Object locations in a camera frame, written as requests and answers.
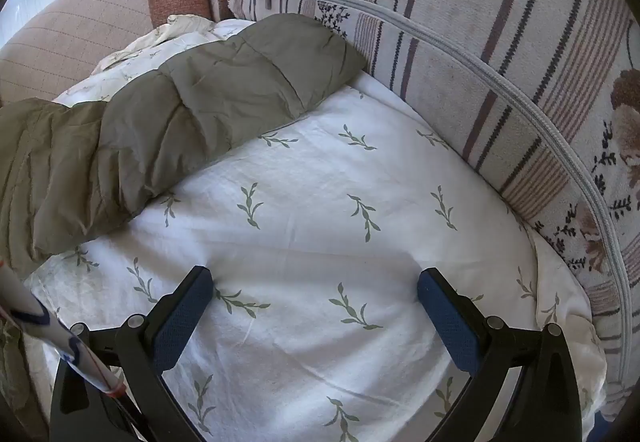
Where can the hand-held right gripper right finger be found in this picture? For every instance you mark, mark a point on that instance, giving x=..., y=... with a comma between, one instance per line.
x=447, y=322

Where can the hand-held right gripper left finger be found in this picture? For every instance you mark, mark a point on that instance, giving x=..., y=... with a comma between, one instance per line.
x=182, y=317

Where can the olive quilted jacket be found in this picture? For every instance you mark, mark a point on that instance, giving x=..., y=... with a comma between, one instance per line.
x=175, y=121

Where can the white leaf-print bedsheet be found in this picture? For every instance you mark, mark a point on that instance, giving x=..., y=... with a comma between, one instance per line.
x=320, y=182

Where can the pink quilted bolster cushion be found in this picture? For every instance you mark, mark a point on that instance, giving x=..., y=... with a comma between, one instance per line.
x=90, y=21

